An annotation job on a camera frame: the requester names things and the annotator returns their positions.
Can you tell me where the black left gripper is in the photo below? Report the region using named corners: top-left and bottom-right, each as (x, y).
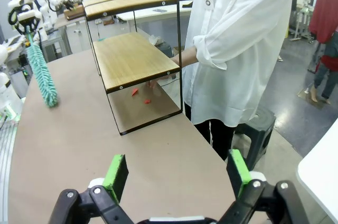
top-left (10, 3), bottom-right (43, 34)

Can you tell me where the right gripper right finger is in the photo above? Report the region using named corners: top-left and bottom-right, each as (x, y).
top-left (216, 149), bottom-right (309, 224)

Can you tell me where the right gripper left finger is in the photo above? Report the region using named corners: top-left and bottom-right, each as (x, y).
top-left (49, 154), bottom-right (134, 224)

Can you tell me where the teal microfibre duster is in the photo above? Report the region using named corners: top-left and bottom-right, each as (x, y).
top-left (25, 27), bottom-right (60, 108)

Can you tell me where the person left forearm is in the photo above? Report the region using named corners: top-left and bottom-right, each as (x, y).
top-left (171, 45), bottom-right (199, 68)

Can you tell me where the person left hand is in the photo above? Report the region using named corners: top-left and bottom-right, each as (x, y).
top-left (147, 74), bottom-right (175, 91)

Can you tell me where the dark grey plastic stool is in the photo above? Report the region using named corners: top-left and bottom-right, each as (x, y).
top-left (231, 107), bottom-right (277, 172)

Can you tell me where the large white table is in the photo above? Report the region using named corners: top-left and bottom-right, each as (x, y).
top-left (297, 119), bottom-right (338, 224)

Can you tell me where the person in white coat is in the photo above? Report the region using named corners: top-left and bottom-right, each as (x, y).
top-left (181, 0), bottom-right (298, 162)

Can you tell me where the small white table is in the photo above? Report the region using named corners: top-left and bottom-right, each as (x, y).
top-left (116, 0), bottom-right (194, 33)

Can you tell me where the person in red hoodie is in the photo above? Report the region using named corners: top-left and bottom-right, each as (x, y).
top-left (307, 0), bottom-right (338, 106)

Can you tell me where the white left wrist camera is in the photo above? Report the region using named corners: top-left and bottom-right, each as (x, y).
top-left (16, 9), bottom-right (37, 22)

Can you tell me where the two-tier wooden shelf black frame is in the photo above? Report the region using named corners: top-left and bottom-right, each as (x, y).
top-left (81, 0), bottom-right (184, 136)

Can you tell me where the aluminium frame rail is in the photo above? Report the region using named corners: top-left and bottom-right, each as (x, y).
top-left (0, 117), bottom-right (20, 185)

